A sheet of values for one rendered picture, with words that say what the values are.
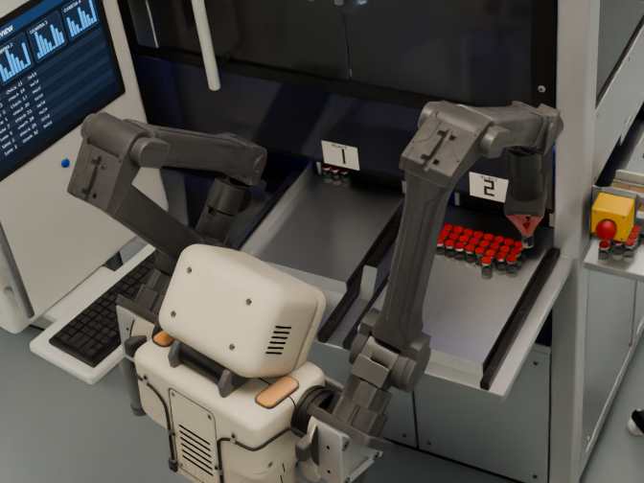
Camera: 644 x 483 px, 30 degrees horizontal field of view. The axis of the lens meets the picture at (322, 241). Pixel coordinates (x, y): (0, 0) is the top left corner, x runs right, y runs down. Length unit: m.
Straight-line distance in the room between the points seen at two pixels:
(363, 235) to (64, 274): 0.66
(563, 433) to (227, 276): 1.33
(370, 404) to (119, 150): 0.52
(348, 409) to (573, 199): 0.82
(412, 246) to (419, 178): 0.11
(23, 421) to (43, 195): 1.20
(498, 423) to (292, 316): 1.28
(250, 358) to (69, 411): 1.89
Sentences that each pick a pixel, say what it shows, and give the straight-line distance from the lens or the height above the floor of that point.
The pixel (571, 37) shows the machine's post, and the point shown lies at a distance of 2.21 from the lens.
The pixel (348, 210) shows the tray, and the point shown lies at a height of 0.88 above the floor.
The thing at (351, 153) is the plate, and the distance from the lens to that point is 2.57.
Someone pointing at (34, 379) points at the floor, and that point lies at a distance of 3.74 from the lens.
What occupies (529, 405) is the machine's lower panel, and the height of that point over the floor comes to 0.39.
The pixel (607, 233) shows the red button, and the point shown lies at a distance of 2.40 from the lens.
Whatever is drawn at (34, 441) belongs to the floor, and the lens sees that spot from 3.57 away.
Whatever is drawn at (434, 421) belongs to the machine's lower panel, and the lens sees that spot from 3.08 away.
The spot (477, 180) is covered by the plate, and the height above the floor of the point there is 1.03.
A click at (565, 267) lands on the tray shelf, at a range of 2.50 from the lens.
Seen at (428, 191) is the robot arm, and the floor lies 1.56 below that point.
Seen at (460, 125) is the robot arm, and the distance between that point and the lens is 1.63.
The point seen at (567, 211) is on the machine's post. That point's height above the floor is 1.00.
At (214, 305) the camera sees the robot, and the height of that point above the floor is 1.35.
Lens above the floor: 2.56
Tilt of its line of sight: 40 degrees down
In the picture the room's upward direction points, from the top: 8 degrees counter-clockwise
